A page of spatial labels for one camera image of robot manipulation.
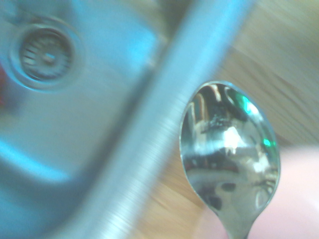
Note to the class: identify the silver metal spoon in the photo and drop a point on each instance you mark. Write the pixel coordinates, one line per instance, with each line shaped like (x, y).
(229, 154)

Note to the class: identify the stainless steel double sink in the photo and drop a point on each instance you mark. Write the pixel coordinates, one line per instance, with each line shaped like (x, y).
(74, 129)

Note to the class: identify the metal sink drain strainer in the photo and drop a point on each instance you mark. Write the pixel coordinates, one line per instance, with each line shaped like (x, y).
(45, 56)

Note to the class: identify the pink bowl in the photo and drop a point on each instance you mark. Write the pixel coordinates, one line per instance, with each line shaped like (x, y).
(299, 199)

